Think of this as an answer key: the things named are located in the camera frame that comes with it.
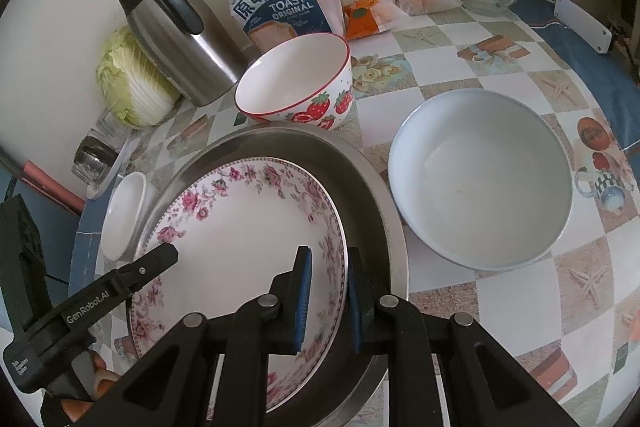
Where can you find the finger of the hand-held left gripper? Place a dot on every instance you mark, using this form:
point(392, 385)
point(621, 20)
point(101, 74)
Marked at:
point(150, 264)

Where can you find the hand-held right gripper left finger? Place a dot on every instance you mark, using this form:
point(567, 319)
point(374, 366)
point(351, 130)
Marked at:
point(302, 297)

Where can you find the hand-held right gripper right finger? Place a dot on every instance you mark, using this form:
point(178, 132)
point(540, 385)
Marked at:
point(355, 302)

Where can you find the round pink floral plate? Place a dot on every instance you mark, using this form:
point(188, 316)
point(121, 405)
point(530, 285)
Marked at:
point(235, 247)

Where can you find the stainless steel plate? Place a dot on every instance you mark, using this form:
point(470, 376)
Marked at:
point(360, 207)

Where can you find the large white bowl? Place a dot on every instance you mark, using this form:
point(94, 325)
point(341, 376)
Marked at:
point(475, 177)

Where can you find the person's left hand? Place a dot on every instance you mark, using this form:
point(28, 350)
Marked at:
point(102, 382)

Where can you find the small white bowl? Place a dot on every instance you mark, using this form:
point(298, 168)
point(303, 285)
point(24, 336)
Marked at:
point(122, 217)

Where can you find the black ribbed object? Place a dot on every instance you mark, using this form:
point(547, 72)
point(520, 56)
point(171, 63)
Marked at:
point(22, 257)

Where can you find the glass cups on tray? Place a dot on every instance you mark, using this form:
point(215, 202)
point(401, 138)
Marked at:
point(107, 184)

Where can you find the upturned clear glass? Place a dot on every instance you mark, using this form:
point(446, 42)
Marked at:
point(110, 124)
point(95, 159)

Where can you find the napa cabbage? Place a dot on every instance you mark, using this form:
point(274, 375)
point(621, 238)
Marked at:
point(130, 82)

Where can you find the stainless steel thermos jug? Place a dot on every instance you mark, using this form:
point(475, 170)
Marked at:
point(200, 57)

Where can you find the strawberry print bowl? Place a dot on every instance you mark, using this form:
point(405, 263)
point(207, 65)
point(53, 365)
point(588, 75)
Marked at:
point(290, 77)

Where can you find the white power bank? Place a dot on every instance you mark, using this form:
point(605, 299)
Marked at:
point(582, 24)

